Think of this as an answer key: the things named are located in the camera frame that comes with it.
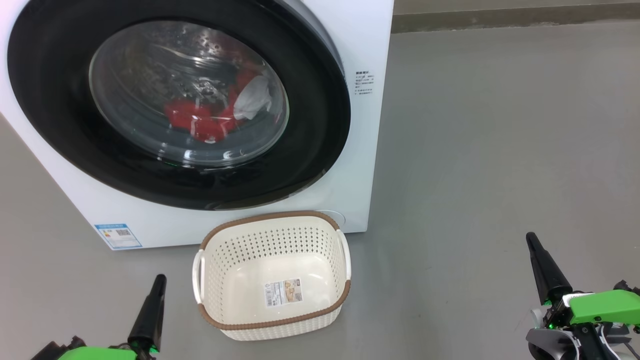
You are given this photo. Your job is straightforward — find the small printed text sticker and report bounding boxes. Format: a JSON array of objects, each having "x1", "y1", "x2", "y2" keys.
[{"x1": 354, "y1": 70, "x2": 376, "y2": 97}]

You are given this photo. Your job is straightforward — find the white front-load washing machine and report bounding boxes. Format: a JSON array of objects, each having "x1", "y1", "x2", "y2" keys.
[{"x1": 0, "y1": 0, "x2": 395, "y2": 251}]

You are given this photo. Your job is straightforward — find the paper product label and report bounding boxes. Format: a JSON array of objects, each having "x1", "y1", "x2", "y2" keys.
[{"x1": 264, "y1": 278, "x2": 304, "y2": 308}]

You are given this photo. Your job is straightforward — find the grey baseboard strip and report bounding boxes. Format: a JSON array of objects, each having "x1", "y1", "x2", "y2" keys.
[{"x1": 391, "y1": 2, "x2": 640, "y2": 34}]

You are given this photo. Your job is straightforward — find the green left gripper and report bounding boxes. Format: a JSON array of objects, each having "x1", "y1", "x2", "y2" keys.
[{"x1": 57, "y1": 274, "x2": 167, "y2": 360}]

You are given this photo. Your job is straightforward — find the cream perforated laundry basket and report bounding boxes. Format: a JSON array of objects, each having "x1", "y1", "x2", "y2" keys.
[{"x1": 192, "y1": 210, "x2": 352, "y2": 342}]

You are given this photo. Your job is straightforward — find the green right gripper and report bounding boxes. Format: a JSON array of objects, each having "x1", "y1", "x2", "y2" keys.
[{"x1": 525, "y1": 231, "x2": 640, "y2": 330}]

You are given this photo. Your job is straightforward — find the black round glass washer door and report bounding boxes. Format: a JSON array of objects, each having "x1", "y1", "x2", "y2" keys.
[{"x1": 7, "y1": 0, "x2": 352, "y2": 211}]

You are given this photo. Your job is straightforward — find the blue energy label sticker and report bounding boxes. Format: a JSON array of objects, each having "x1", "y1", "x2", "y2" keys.
[{"x1": 94, "y1": 223, "x2": 143, "y2": 250}]

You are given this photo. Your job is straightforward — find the red and white garment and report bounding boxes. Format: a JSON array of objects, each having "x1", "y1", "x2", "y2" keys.
[{"x1": 165, "y1": 62, "x2": 274, "y2": 144}]

